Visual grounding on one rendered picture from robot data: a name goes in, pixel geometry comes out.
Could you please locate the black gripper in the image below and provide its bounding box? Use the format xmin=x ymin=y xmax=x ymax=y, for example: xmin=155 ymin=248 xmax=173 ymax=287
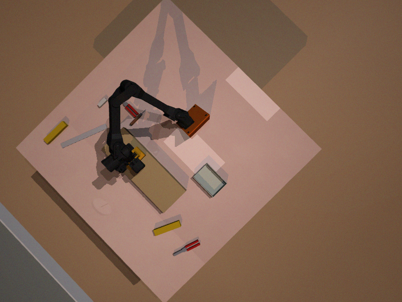
xmin=124 ymin=152 xmax=145 ymax=173

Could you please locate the tan wooden floor panel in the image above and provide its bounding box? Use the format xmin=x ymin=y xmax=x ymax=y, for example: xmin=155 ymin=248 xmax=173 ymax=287
xmin=120 ymin=127 xmax=186 ymax=213

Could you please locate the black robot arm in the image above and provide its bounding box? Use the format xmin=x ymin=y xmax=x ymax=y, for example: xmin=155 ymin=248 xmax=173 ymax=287
xmin=101 ymin=80 xmax=194 ymax=173

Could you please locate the grey flat bar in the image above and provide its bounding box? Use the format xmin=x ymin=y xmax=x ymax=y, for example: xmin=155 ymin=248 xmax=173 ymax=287
xmin=61 ymin=124 xmax=107 ymax=148

